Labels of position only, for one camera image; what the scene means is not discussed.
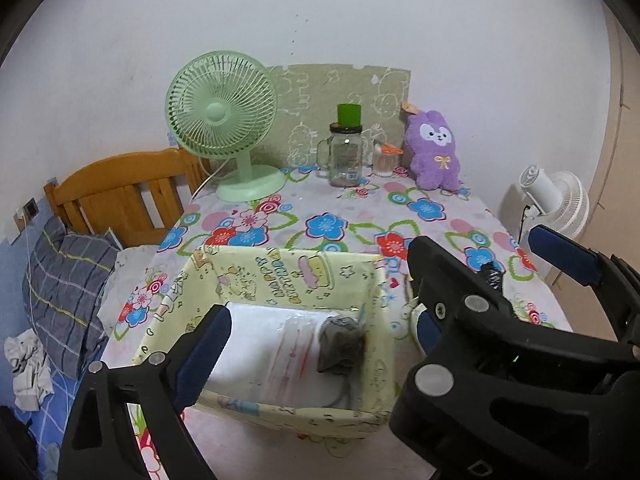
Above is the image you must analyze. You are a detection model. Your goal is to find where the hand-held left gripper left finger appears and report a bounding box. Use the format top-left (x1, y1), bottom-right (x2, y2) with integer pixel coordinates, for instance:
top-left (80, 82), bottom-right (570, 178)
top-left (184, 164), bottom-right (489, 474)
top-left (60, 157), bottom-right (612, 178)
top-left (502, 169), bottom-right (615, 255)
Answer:
top-left (57, 305), bottom-right (234, 480)

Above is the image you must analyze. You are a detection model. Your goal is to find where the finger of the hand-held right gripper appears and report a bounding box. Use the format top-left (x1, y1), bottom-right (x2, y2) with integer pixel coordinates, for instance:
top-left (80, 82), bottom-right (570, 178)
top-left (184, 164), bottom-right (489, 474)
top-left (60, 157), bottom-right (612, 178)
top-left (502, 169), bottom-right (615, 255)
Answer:
top-left (389, 235), bottom-right (622, 461)
top-left (529, 224), bottom-right (640, 341)

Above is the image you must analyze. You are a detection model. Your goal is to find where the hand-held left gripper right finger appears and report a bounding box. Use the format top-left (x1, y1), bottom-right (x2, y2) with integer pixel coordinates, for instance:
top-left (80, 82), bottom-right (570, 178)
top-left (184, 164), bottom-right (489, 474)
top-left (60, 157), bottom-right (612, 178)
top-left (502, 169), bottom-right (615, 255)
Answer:
top-left (417, 308), bottom-right (444, 353)

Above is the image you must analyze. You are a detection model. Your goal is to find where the white plastic-wrapped pack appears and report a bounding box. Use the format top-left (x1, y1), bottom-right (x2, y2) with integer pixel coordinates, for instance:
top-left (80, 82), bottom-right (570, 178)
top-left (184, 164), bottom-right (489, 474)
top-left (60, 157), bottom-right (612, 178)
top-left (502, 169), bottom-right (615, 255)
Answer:
top-left (202, 300), bottom-right (368, 411)

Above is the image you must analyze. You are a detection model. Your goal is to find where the grey sock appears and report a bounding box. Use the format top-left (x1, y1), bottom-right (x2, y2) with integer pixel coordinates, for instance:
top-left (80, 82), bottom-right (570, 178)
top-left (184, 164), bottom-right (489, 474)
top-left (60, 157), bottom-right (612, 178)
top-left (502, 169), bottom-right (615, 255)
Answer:
top-left (316, 312), bottom-right (367, 376)

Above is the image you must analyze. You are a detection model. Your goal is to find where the yellow fabric storage basket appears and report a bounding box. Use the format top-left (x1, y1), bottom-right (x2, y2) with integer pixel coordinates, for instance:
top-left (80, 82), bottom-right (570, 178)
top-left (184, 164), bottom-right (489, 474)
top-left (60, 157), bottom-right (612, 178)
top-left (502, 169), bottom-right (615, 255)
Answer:
top-left (132, 245), bottom-right (413, 429)

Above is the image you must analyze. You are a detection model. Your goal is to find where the white standing fan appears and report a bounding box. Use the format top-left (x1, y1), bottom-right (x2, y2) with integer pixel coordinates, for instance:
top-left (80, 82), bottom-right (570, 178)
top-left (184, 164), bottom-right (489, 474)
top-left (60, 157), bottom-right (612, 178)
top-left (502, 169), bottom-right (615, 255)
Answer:
top-left (517, 164), bottom-right (592, 288)

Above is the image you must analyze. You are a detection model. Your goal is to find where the purple plush bunny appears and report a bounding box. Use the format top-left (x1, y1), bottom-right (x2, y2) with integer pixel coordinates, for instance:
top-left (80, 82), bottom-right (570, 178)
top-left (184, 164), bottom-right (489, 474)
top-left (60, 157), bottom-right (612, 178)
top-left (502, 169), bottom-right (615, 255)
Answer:
top-left (401, 101), bottom-right (463, 192)

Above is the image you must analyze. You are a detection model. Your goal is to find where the small jar with orange lid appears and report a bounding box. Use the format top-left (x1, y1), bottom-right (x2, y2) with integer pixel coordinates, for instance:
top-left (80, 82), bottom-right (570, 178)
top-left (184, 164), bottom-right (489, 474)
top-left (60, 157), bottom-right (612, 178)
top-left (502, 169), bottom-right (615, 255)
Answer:
top-left (372, 142), bottom-right (404, 178)

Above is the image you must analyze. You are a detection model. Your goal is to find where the grey plaid pillow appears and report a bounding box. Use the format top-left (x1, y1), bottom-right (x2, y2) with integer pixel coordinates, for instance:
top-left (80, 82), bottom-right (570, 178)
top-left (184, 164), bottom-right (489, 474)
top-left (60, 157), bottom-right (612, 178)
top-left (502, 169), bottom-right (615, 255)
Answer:
top-left (22, 217), bottom-right (122, 381)

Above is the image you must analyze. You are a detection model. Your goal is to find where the blue checked bedsheet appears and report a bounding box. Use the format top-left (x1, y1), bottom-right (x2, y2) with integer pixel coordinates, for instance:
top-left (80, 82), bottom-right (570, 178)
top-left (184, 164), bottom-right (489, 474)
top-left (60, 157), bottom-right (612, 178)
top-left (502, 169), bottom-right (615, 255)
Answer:
top-left (0, 240), bottom-right (108, 480)

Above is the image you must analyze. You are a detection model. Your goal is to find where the white crumpled cloth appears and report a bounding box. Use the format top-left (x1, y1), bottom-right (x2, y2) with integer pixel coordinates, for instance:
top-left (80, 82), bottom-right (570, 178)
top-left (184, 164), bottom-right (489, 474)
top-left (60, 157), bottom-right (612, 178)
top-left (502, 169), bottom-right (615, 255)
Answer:
top-left (4, 330), bottom-right (54, 411)

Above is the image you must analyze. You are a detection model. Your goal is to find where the glass jar with green lid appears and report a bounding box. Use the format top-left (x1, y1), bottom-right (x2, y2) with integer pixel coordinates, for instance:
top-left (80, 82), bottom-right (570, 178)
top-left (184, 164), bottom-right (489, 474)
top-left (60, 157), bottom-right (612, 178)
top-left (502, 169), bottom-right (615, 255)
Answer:
top-left (316, 103), bottom-right (364, 189)

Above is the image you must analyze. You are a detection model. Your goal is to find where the wooden bed headboard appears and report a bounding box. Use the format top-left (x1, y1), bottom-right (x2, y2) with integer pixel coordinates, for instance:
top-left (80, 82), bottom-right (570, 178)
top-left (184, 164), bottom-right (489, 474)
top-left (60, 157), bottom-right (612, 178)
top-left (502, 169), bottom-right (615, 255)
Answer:
top-left (44, 147), bottom-right (208, 248)

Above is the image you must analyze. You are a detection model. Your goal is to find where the green patterned board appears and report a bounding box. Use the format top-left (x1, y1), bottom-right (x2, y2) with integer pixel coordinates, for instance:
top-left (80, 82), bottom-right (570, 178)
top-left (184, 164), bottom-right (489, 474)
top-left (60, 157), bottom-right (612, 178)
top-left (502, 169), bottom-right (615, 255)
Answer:
top-left (265, 63), bottom-right (413, 171)

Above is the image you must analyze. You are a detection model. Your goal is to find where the green desk fan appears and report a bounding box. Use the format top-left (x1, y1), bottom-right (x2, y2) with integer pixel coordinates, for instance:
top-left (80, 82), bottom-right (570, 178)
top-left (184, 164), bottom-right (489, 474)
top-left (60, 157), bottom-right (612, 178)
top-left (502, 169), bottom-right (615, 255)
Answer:
top-left (166, 50), bottom-right (287, 203)

